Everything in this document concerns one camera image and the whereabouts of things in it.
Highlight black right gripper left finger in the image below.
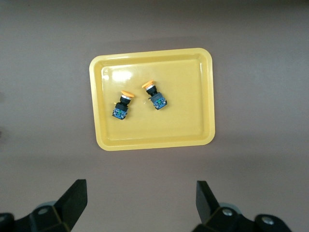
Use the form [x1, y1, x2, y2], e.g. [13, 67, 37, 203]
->
[0, 179, 87, 232]

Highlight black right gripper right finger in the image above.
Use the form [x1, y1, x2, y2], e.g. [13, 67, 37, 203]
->
[193, 180, 293, 232]

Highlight yellow push button switch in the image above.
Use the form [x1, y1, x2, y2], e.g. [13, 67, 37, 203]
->
[112, 90, 135, 121]
[141, 80, 168, 111]

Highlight yellow plastic tray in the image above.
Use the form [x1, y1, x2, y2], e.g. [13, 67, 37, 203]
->
[88, 47, 216, 152]

